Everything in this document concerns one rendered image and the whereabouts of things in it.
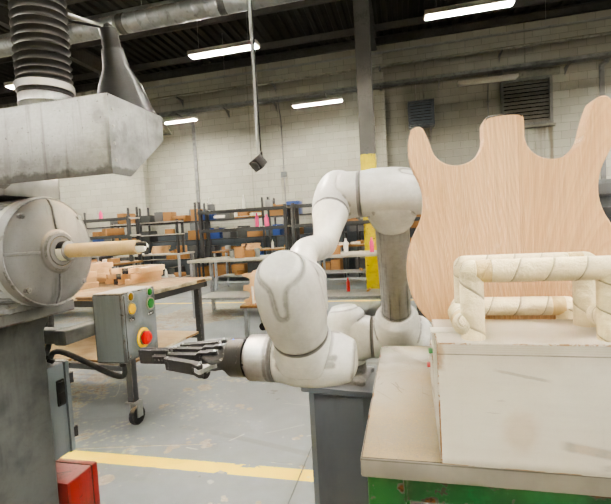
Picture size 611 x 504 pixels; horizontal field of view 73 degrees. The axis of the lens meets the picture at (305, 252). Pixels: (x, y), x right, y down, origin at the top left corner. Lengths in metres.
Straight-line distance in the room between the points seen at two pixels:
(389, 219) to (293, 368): 0.57
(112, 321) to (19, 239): 0.37
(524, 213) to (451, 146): 11.25
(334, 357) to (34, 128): 0.69
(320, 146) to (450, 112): 3.59
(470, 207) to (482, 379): 0.32
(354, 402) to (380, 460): 0.88
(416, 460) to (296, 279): 0.31
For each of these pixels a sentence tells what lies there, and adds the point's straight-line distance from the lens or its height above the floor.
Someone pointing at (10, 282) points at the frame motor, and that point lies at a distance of 1.05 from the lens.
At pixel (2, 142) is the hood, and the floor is 1.46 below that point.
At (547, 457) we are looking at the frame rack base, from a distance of 0.68.
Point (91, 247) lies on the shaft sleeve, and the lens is 1.03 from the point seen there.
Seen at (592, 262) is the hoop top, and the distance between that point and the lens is 0.64.
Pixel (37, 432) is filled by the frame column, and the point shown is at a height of 0.79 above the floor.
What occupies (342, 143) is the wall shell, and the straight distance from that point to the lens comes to 12.14.
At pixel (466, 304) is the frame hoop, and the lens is 0.61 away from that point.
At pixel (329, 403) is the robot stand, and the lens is 1.58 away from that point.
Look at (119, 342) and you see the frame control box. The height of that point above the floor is 0.98.
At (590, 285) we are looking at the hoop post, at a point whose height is 1.16.
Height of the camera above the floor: 1.27
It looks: 3 degrees down
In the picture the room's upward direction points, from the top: 3 degrees counter-clockwise
